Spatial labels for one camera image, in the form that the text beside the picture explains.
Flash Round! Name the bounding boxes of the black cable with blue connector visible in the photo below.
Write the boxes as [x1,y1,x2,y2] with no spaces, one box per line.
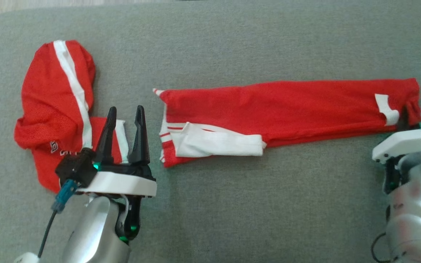
[38,179,78,258]

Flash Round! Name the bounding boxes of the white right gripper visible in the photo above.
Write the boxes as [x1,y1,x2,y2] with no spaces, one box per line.
[372,105,421,164]

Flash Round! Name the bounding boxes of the red shorts with white stripe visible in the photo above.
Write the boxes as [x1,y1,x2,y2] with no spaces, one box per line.
[14,39,130,194]

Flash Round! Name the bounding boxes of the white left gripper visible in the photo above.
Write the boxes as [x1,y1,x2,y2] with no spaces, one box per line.
[76,105,158,199]

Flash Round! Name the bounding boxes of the thin black cable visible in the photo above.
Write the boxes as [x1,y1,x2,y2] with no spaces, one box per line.
[370,232,392,263]

